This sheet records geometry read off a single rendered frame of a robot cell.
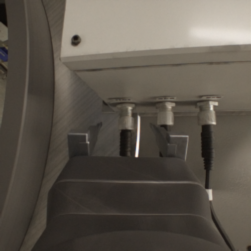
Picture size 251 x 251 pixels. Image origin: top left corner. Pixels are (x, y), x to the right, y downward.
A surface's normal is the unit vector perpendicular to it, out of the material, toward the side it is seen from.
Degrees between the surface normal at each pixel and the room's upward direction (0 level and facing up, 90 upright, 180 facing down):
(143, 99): 132
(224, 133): 90
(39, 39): 31
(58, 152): 90
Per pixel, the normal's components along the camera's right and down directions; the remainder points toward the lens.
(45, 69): 0.98, -0.14
